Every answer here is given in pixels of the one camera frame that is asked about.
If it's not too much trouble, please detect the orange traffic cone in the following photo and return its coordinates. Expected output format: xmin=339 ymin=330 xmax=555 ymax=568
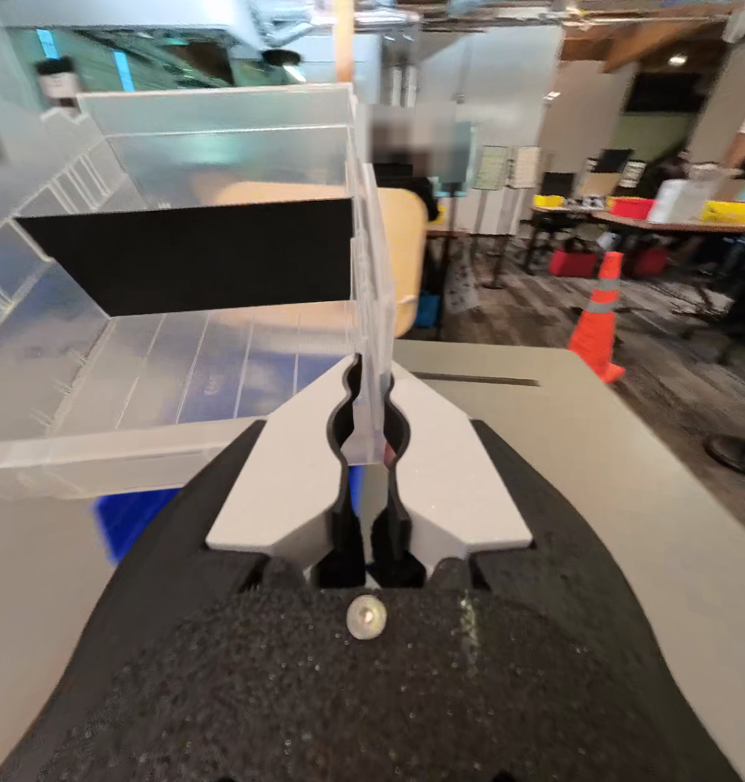
xmin=567 ymin=250 xmax=628 ymax=384

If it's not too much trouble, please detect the wooden background table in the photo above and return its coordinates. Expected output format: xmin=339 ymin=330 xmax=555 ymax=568
xmin=531 ymin=204 xmax=745 ymax=288

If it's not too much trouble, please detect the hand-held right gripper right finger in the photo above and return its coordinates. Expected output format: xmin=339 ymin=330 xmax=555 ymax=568
xmin=371 ymin=369 xmax=534 ymax=589

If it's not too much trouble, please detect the white cardboard box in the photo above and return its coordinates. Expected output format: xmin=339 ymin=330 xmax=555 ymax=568
xmin=648 ymin=179 xmax=717 ymax=224

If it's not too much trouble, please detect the clear plastic divided bin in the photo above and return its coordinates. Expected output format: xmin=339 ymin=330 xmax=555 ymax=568
xmin=0 ymin=125 xmax=399 ymax=499
xmin=0 ymin=82 xmax=356 ymax=202

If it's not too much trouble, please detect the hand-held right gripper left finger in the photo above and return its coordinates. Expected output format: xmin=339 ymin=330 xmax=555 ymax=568
xmin=206 ymin=354 xmax=367 ymax=589

